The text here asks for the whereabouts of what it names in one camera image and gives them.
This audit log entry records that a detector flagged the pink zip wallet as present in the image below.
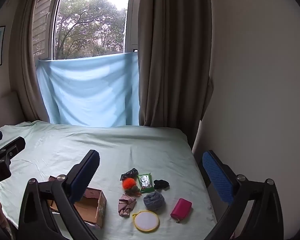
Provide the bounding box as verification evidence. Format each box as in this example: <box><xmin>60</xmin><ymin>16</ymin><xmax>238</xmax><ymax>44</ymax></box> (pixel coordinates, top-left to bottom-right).
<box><xmin>170</xmin><ymin>198</ymin><xmax>192</xmax><ymax>223</ymax></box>

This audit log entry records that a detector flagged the pink patterned scrunchie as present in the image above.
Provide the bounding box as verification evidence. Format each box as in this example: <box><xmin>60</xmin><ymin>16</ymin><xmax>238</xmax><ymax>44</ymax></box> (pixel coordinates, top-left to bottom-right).
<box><xmin>118</xmin><ymin>194</ymin><xmax>136</xmax><ymax>217</ymax></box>

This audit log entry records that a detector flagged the window with frame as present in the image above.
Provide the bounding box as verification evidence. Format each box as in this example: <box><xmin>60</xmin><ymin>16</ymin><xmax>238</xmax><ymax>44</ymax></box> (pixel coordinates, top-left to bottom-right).
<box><xmin>32</xmin><ymin>0</ymin><xmax>139</xmax><ymax>60</ymax></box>

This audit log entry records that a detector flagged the beige headboard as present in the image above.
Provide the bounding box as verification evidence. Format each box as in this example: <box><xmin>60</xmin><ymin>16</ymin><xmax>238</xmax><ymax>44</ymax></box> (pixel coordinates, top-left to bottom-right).
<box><xmin>0</xmin><ymin>92</ymin><xmax>26</xmax><ymax>128</ymax></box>

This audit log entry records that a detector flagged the brown right curtain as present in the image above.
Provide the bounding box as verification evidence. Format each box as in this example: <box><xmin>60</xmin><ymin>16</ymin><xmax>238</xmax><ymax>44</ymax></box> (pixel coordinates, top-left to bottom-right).
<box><xmin>138</xmin><ymin>0</ymin><xmax>213</xmax><ymax>146</ymax></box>

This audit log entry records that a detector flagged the brown curtain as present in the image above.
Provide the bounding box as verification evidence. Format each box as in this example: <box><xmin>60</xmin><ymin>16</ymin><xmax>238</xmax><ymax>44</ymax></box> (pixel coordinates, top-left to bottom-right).
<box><xmin>138</xmin><ymin>0</ymin><xmax>213</xmax><ymax>146</ymax></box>
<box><xmin>8</xmin><ymin>0</ymin><xmax>50</xmax><ymax>122</ymax></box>

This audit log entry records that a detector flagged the yellow rimmed white mesh pad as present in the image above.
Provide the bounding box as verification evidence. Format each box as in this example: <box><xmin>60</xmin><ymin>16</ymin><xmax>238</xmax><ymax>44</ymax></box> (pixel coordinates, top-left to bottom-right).
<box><xmin>132</xmin><ymin>210</ymin><xmax>160</xmax><ymax>233</ymax></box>

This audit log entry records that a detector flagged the cardboard box with pink lining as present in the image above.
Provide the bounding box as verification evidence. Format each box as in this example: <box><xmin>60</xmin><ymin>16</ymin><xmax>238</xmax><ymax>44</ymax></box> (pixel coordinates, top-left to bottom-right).
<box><xmin>47</xmin><ymin>175</ymin><xmax>107</xmax><ymax>230</ymax></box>

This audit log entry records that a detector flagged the brown left curtain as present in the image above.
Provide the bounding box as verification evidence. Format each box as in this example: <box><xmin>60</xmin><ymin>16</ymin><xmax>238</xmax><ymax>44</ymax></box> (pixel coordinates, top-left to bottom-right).
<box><xmin>8</xmin><ymin>0</ymin><xmax>50</xmax><ymax>122</ymax></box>

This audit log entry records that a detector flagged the light blue hanging cloth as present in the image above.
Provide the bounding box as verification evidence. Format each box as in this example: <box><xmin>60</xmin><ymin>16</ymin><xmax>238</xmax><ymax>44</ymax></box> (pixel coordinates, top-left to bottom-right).
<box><xmin>36</xmin><ymin>53</ymin><xmax>140</xmax><ymax>128</ymax></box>

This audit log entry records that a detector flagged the orange fluffy pompom toy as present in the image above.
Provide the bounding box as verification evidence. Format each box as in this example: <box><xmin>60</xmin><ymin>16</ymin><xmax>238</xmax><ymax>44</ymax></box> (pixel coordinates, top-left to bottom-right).
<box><xmin>122</xmin><ymin>178</ymin><xmax>141</xmax><ymax>197</ymax></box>

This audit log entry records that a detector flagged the pale green bed sheet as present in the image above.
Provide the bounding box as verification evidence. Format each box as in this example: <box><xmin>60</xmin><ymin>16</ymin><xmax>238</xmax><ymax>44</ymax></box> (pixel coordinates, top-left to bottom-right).
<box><xmin>0</xmin><ymin>121</ymin><xmax>216</xmax><ymax>239</ymax></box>

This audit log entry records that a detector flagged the grey fluffy cloth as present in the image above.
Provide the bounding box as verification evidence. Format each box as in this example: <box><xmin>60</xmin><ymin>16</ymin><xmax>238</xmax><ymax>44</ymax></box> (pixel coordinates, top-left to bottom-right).
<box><xmin>143</xmin><ymin>191</ymin><xmax>165</xmax><ymax>211</ymax></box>

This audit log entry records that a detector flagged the black patterned scrunchie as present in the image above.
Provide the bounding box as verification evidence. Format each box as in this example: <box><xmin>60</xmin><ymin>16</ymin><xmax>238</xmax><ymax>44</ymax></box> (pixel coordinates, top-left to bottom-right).
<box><xmin>120</xmin><ymin>168</ymin><xmax>139</xmax><ymax>181</ymax></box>

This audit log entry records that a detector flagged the green wet wipes pack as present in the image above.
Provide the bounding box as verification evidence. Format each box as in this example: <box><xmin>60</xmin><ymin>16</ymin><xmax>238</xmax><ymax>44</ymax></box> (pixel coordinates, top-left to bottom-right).
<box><xmin>137</xmin><ymin>173</ymin><xmax>154</xmax><ymax>193</ymax></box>

